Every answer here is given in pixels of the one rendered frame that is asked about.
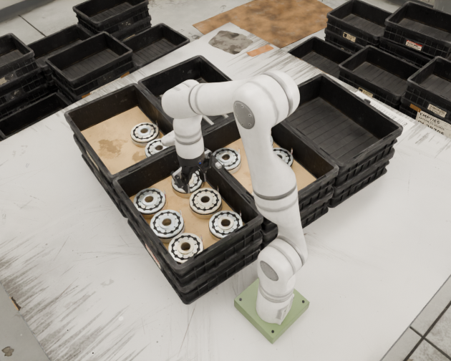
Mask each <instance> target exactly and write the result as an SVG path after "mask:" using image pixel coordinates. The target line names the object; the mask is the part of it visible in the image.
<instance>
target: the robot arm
mask: <svg viewBox="0 0 451 361"><path fill-rule="evenodd" d="M299 100H300V94H299V89H298V87H297V85H296V83H295V82H294V80H293V79H292V78H291V77H290V76H289V75H288V74H286V73H285V72H282V71H279V70H270V71H267V72H264V73H262V74H259V75H256V76H254V77H249V78H245V79H241V80H234V81H230V82H215V83H200V84H199V83H198V82H197V81H195V80H186V81H184V82H182V83H180V84H179V85H177V86H175V87H174V88H172V89H170V90H168V91H167V92H165V94H164V95H163V97H162V100H161V103H162V107H163V110H164V111H165V113H166V114H167V115H169V116H170V117H172V118H174V120H173V129H174V130H173V131H172V132H170V133H168V134H167V135H165V136H163V137H162V138H161V143H162V145H163V146H165V147H168V146H172V145H175V147H176V152H177V157H178V161H179V167H178V168H179V169H178V170H177V171H175V172H174V171H172V172H171V173H170V174H171V176H172V178H173V180H174V182H175V184H176V185H178V186H179V187H180V188H183V190H184V191H185V192H186V193H190V185H189V182H190V180H191V178H192V175H193V174H194V172H195V171H198V170H199V176H200V179H201V180H202V182H206V178H207V175H206V172H207V169H210V168H211V166H212V160H213V153H212V152H211V151H210V150H209V149H207V148H206V149H205V151H204V144H203V136H202V132H201V126H200V122H201V120H202V116H203V115H208V116H216V115H224V114H228V113H230V112H233V114H234V117H235V119H236V124H237V126H238V131H239V133H240V136H241V140H242V143H243V147H244V150H245V152H246V157H247V161H248V167H249V170H250V174H251V182H252V189H253V195H254V199H255V203H256V207H257V209H258V211H259V212H260V213H261V214H262V215H263V216H264V217H265V218H267V219H268V220H269V221H272V222H274V223H275V224H277V226H278V236H277V237H276V238H275V239H274V240H273V241H272V242H271V243H270V244H269V245H268V246H267V247H265V248H264V249H263V250H262V251H261V252H260V253H259V255H258V261H257V272H258V278H259V285H258V294H257V300H256V311H257V314H258V316H259V317H260V318H261V319H262V320H263V321H265V322H267V323H271V324H272V323H276V324H279V325H281V323H283V322H282V321H283V320H284V318H285V317H286V315H287V314H288V312H289V311H290V310H291V305H292V302H293V299H294V294H293V291H294V287H295V283H296V275H295V273H296V272H297V271H298V270H299V269H300V268H301V267H302V266H303V265H304V264H305V263H306V261H307V259H308V251H307V247H306V242H305V238H304V233H303V230H302V226H301V218H300V213H299V201H298V191H297V184H296V176H295V173H294V172H293V170H292V169H291V167H290V166H289V165H288V164H287V163H286V162H285V161H284V160H282V159H281V158H280V157H278V156H277V154H275V153H274V151H273V149H272V145H271V138H270V131H271V128H272V127H273V126H275V125H277V124H278V123H280V122H281V121H282V120H284V119H285V118H287V117H288V116H289V115H290V114H292V113H293V112H294V111H295V109H296V108H297V107H298V105H299ZM202 163H203V164H202ZM180 174H181V176H180Z"/></svg>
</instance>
